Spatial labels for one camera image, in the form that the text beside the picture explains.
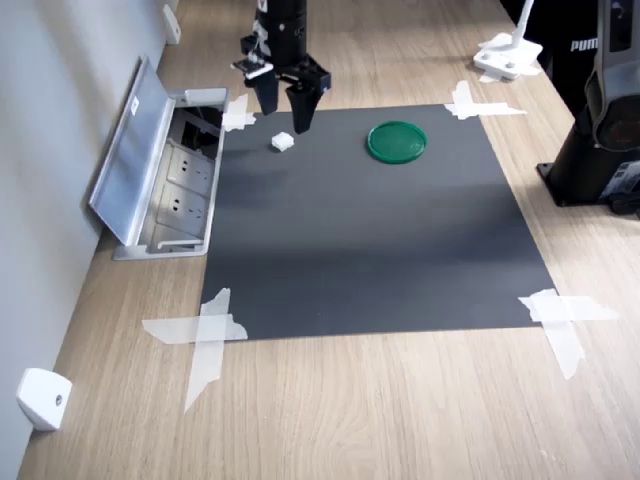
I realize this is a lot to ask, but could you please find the white plastic bracket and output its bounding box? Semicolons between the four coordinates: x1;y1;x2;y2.
15;368;73;432
162;2;182;47

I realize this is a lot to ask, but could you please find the white camera stand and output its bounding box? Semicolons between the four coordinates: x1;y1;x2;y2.
473;0;544;84

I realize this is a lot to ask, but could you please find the round green lid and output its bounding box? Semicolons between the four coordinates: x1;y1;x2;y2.
367;121;428;165

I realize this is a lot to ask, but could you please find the white power socket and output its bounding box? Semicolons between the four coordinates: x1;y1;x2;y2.
155;183;209;227
166;144;215;194

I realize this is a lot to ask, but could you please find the white tape cross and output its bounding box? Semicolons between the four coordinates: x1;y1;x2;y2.
142;287;249;414
444;79;528;121
518;288;621;382
222;92;257;132

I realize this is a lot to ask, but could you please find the small gripper camera box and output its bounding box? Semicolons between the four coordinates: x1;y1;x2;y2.
230;34;275;81

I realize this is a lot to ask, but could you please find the dark grey mat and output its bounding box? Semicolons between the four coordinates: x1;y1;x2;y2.
201;103;557;342

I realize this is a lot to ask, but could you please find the silver cable duct box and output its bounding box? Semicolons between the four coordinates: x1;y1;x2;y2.
88;53;231;262

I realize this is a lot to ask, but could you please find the person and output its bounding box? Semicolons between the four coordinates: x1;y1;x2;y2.
499;0;602;119

